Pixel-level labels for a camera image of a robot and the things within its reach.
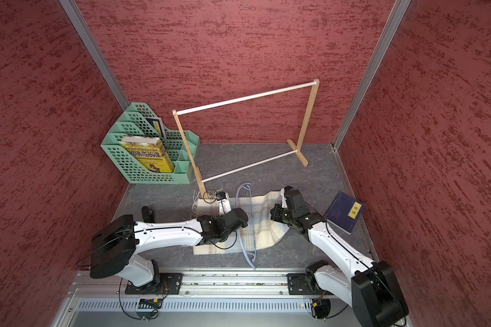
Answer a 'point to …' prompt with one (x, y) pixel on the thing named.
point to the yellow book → (151, 152)
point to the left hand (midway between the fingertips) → (238, 215)
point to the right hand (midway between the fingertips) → (269, 215)
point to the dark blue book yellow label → (344, 212)
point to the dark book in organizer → (157, 125)
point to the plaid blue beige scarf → (261, 229)
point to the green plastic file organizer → (132, 122)
